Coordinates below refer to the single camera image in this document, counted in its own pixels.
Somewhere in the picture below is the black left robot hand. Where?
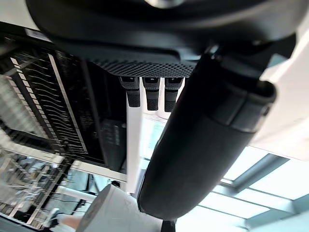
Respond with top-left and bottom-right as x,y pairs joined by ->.
25,0 -> 303,221

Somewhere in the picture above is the silver dishwasher wire basket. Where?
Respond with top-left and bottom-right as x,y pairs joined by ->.
0,147 -> 73,230

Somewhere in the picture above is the black open dishwasher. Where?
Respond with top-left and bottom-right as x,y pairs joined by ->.
0,21 -> 127,181

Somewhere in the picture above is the white cabinet edge panel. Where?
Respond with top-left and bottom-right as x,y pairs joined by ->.
126,105 -> 143,194

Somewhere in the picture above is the dishwasher rack with tines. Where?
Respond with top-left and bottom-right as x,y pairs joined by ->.
0,52 -> 89,155

